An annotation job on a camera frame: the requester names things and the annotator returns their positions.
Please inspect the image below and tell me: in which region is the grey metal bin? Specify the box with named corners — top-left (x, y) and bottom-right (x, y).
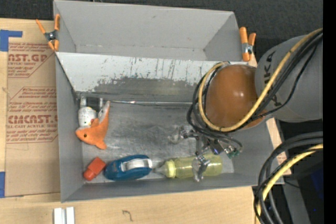
top-left (53, 0), bottom-right (286, 203)

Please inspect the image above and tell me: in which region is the brown cardboard board red print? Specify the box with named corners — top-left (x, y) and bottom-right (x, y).
top-left (0, 17), bottom-right (292, 199)

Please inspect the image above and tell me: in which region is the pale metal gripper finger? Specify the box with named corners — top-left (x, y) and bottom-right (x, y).
top-left (192, 154), bottom-right (211, 182)
top-left (169, 125), bottom-right (197, 144)

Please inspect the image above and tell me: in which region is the blue tape dispenser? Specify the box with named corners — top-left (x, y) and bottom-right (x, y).
top-left (103, 154), bottom-right (154, 182)

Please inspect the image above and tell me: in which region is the white speckled small bottle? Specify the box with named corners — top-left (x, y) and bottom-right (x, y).
top-left (77, 106), bottom-right (98, 128)

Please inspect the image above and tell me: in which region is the orange-red small capped bottle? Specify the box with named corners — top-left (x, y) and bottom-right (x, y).
top-left (82, 156), bottom-right (107, 182)

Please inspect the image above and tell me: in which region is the orange toy fish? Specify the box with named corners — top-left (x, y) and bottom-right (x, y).
top-left (75, 101), bottom-right (111, 151)

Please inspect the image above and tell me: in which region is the yellow clear baby bottle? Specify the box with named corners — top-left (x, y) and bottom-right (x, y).
top-left (153, 153), bottom-right (224, 180)

